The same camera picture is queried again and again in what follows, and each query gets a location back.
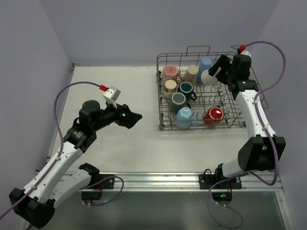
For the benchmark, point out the grey wire dish rack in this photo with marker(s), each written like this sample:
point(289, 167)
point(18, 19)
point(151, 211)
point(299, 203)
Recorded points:
point(207, 96)

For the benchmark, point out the pink patterned mug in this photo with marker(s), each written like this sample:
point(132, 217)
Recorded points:
point(171, 72)

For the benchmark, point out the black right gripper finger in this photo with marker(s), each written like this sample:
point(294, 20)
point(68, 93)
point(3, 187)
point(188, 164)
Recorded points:
point(213, 72)
point(223, 62)

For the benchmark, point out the black left controller box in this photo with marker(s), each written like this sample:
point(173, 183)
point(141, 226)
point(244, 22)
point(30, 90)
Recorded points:
point(90, 197)

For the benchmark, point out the black controller box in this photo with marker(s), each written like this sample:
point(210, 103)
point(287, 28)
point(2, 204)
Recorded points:
point(90, 197)
point(224, 198)

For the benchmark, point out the beige tall cup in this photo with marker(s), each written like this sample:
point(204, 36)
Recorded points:
point(191, 74)

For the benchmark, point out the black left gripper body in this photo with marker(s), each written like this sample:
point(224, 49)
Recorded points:
point(120, 114)

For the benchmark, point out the black right controller box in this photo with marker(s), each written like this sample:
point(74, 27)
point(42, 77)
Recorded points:
point(224, 198)

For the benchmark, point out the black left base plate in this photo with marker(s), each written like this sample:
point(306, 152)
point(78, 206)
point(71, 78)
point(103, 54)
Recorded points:
point(101, 181)

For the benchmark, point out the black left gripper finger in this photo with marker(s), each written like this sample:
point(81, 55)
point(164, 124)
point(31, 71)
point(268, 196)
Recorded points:
point(131, 119)
point(127, 111)

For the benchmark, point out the red mug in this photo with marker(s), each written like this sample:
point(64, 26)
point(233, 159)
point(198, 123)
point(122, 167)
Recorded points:
point(214, 116)

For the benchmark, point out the blue tall tumbler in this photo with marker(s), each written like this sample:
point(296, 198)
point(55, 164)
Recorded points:
point(205, 64)

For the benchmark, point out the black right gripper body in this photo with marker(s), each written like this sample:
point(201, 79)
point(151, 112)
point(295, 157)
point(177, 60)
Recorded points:
point(227, 69)

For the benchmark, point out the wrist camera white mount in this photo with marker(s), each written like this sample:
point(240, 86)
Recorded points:
point(242, 51)
point(111, 95)

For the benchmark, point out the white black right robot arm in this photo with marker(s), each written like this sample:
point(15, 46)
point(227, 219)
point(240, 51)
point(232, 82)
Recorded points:
point(263, 148)

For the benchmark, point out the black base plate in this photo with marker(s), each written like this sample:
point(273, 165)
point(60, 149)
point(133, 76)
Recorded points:
point(101, 181)
point(209, 178)

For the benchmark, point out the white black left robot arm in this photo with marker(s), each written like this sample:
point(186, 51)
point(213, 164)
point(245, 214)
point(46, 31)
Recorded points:
point(37, 201)

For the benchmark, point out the cream small cup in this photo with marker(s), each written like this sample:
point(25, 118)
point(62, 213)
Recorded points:
point(170, 87)

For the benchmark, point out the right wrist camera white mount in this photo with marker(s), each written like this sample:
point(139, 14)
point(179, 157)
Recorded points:
point(242, 51)

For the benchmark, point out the grey mug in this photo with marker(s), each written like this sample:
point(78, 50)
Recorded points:
point(178, 101)

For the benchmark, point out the white mug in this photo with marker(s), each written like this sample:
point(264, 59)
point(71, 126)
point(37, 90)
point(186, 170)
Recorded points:
point(209, 80)

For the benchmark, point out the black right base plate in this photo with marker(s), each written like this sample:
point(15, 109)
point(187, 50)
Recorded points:
point(209, 178)

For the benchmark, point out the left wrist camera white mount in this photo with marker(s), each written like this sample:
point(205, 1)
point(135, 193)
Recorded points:
point(111, 95)

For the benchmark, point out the light blue mug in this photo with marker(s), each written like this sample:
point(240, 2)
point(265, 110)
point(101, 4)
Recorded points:
point(185, 118)

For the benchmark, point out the dark teal mug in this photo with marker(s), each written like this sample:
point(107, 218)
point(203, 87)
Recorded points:
point(187, 89)

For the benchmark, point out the aluminium mounting rail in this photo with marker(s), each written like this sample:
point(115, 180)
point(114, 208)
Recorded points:
point(187, 182)

